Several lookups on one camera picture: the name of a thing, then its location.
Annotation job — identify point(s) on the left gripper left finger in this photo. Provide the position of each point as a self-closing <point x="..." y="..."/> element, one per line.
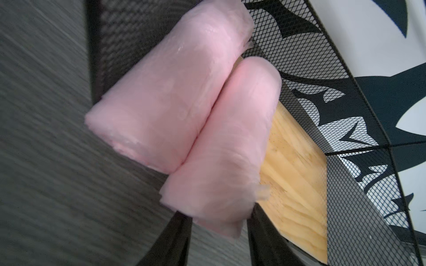
<point x="172" y="246"/>

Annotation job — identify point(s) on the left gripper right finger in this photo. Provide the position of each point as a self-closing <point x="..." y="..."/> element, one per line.
<point x="267" y="246"/>

